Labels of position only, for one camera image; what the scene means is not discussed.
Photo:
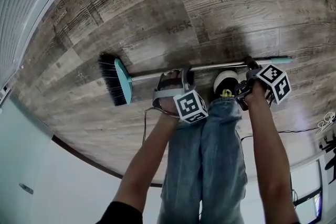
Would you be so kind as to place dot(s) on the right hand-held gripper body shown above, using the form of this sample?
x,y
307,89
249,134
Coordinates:
x,y
278,81

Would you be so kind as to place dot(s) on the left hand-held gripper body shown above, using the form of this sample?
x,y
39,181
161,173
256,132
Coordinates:
x,y
190,107

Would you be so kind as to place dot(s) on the teal black-bristled broom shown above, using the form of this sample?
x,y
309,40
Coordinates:
x,y
123,81

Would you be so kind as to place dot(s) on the person's right forearm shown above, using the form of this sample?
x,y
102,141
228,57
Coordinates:
x,y
270,152

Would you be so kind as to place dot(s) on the person's left forearm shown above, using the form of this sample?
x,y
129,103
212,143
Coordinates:
x,y
147,160

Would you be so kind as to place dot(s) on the person's left hand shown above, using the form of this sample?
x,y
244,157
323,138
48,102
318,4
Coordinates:
x,y
172,80

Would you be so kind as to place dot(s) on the person's right sneaker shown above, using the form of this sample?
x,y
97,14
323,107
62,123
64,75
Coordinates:
x,y
225,80

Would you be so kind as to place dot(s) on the person's jeans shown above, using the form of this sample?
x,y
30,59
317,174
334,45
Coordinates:
x,y
210,160

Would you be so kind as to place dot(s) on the black office chair base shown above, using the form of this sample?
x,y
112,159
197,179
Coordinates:
x,y
329,154

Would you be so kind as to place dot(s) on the person's black shirt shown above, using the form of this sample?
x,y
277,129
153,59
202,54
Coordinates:
x,y
120,213

